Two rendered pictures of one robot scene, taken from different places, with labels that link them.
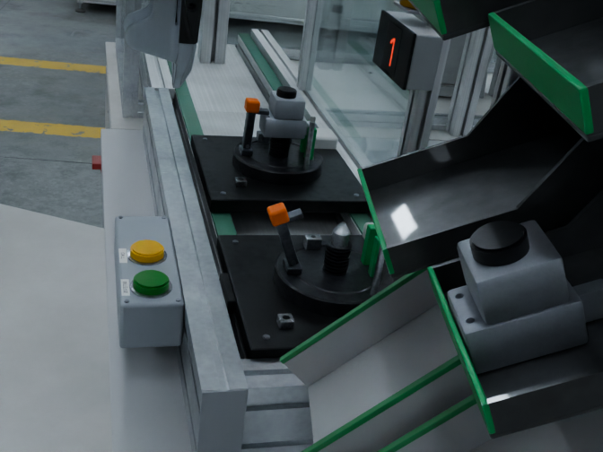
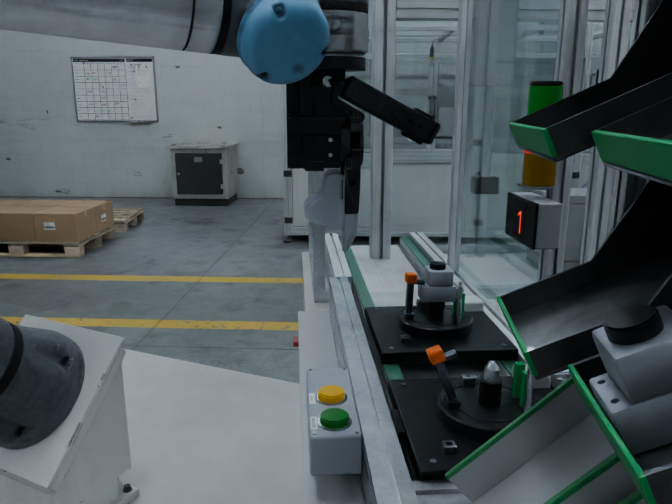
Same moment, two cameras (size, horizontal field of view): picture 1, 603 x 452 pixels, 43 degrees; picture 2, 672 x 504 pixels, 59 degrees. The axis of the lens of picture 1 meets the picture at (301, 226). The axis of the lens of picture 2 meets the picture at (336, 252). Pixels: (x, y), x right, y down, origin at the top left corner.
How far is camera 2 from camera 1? 0.06 m
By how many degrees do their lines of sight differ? 18
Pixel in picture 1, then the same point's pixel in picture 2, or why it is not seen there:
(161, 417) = not seen: outside the picture
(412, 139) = not seen: hidden behind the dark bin
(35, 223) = (247, 382)
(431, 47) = (552, 213)
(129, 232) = (317, 380)
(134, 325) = (321, 455)
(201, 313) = (376, 442)
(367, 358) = (525, 472)
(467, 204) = (599, 315)
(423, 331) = (574, 443)
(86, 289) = (285, 431)
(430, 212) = (565, 325)
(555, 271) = not seen: outside the picture
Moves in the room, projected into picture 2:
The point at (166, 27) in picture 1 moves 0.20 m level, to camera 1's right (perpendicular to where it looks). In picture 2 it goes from (334, 203) to (524, 210)
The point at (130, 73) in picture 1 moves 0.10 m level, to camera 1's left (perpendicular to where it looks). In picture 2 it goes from (318, 269) to (283, 266)
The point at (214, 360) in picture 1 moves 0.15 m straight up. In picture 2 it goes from (388, 482) to (391, 362)
